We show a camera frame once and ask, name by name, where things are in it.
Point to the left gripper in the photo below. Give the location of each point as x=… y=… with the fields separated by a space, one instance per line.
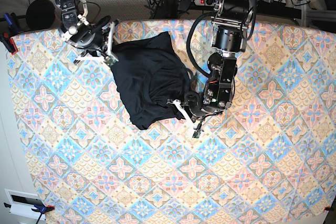
x=193 y=110

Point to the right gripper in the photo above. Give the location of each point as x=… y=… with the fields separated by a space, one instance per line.
x=95 y=40

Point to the black t-shirt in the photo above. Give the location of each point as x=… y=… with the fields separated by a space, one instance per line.
x=147 y=74

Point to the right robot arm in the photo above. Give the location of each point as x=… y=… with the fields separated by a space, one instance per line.
x=70 y=10

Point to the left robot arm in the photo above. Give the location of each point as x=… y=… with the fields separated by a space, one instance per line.
x=233 y=25

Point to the black round stool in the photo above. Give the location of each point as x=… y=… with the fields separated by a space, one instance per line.
x=40 y=14

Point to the red black clamp left edge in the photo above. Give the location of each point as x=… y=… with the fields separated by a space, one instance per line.
x=8 y=43

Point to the blue clamp upper left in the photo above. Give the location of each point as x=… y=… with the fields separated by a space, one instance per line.
x=13 y=23

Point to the blue clamp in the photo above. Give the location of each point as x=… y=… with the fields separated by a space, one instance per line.
x=35 y=211
x=13 y=23

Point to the patterned tablecloth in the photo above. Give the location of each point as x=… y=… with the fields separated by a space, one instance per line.
x=270 y=158

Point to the white power strip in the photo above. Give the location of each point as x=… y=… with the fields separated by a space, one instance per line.
x=204 y=2

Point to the blue clamp lower left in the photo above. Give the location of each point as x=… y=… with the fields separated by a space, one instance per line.
x=35 y=211

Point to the red clamp lower right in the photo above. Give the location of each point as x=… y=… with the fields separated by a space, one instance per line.
x=329 y=209

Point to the white floor outlet box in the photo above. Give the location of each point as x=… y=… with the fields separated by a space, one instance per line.
x=22 y=203

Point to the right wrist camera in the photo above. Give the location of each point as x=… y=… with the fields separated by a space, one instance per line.
x=110 y=60

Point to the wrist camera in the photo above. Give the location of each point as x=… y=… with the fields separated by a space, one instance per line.
x=110 y=60
x=196 y=134

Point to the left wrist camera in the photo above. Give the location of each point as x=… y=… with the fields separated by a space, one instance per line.
x=196 y=134

